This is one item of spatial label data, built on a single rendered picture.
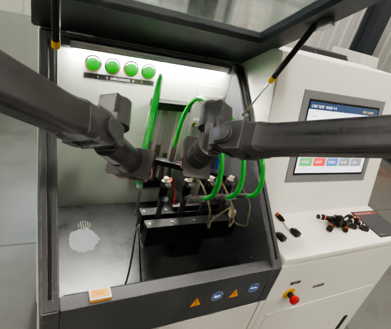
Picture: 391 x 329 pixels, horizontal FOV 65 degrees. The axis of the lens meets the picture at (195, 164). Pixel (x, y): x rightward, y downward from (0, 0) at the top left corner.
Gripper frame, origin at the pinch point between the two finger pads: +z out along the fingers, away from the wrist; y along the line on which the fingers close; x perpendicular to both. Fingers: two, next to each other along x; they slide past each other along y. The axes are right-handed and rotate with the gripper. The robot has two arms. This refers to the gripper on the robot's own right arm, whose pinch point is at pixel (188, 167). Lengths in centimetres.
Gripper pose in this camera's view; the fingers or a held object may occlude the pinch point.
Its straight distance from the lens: 82.4
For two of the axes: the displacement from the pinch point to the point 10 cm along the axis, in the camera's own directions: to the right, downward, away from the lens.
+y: 0.6, -9.5, 2.9
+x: -9.6, -1.4, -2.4
